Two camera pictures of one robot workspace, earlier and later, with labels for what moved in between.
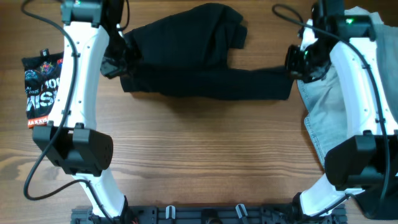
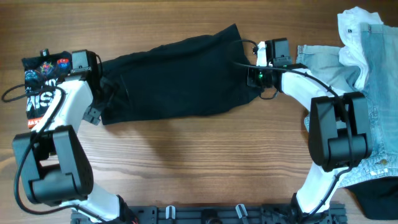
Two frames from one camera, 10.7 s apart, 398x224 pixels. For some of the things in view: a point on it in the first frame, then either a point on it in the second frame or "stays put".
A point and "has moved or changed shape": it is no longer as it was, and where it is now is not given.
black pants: [183, 53] has moved or changed shape
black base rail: [224, 214] stays put
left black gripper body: [115, 58] to [95, 108]
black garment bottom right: [379, 203] stays put
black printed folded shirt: [42, 74] stays put
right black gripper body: [307, 63] to [258, 78]
